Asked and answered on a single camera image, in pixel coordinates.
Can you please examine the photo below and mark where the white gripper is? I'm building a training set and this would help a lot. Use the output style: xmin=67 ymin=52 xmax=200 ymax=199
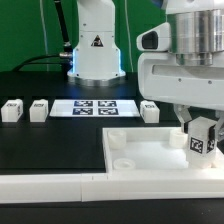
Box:
xmin=138 ymin=52 xmax=224 ymax=142

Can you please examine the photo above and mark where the white square tabletop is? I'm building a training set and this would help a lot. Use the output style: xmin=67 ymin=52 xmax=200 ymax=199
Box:
xmin=102 ymin=127 xmax=224 ymax=176

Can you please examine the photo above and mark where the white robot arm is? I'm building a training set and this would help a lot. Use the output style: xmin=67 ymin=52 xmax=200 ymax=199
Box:
xmin=68 ymin=0 xmax=224 ymax=141

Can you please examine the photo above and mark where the white marker sheet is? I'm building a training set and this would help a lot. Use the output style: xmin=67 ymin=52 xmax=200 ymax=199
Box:
xmin=50 ymin=99 xmax=140 ymax=117

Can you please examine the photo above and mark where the white L-shaped obstacle wall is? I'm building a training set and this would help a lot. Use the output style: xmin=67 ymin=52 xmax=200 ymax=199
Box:
xmin=0 ymin=169 xmax=224 ymax=204

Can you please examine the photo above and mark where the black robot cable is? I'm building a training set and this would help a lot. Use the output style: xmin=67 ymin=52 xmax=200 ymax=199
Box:
xmin=11 ymin=0 xmax=74 ymax=72

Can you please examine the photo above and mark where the white cable on wall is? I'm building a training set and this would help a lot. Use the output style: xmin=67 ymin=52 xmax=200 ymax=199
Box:
xmin=39 ymin=0 xmax=50 ymax=72

